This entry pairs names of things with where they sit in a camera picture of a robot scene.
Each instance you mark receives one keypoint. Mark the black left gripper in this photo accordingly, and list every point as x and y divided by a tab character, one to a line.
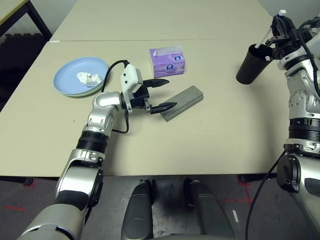
141	98

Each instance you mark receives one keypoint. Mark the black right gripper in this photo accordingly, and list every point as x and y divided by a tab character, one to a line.
287	45

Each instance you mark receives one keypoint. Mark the white pen with blue grip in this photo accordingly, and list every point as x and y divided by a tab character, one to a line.
282	12

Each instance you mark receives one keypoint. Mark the grey glasses case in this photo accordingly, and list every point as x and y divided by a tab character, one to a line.
187	97

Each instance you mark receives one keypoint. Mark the white tissue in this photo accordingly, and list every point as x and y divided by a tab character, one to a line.
87	78

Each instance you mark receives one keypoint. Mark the blue plate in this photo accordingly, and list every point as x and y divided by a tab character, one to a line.
67	75

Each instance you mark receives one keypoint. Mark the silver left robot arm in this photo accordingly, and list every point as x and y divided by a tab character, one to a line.
100	117

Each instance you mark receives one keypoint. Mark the purple tissue pack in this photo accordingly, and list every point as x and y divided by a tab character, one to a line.
167	67

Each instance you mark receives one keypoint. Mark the black plastic cup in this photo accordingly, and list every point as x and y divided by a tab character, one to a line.
250	67

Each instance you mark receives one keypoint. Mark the white tape piece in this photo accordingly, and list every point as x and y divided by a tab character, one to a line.
54	41

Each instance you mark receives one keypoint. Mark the grey left robot leg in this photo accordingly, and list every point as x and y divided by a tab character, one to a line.
137	212

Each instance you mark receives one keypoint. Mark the grey robot leg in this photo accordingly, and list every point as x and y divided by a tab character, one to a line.
137	212
210	212

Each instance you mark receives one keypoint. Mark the grey right robot leg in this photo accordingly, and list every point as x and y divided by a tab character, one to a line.
210	212

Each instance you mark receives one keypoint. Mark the long black table foot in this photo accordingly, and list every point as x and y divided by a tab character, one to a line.
257	178

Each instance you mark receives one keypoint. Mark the black foam floor mat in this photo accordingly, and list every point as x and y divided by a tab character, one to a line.
15	60

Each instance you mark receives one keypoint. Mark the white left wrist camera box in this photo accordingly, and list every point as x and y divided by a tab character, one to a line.
130	76

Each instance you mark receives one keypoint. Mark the black metal table frame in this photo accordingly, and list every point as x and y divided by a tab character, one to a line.
39	18

